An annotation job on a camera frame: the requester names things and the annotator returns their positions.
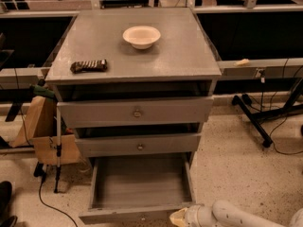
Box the silver black tripod leg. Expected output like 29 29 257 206
54 107 62 193

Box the green tool handle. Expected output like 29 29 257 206
29 79 56 100

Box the black stand base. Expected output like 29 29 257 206
232 79 303 148

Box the white bowl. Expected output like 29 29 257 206
122 26 161 49

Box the brown cardboard box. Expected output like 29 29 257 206
10 95 80 166

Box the yellow foam scrap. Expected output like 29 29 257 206
234 59 249 66

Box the black right floor cable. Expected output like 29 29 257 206
268 64 303 156

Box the black floor cable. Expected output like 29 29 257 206
268 64 303 156
38 170 79 227

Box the dark striped snack bar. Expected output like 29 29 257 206
70 60 107 74

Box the grey drawer cabinet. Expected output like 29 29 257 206
45 7 223 168

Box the grey bottom drawer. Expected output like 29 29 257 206
80 153 196 225

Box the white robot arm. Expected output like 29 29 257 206
169 201 303 227

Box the grey drawer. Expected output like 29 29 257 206
58 96 213 128
80 153 196 225
76 123 201 157

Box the grey middle drawer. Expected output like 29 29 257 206
76 123 201 157

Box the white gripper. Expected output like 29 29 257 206
169 205 212 227

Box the grey top drawer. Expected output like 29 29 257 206
58 96 213 128

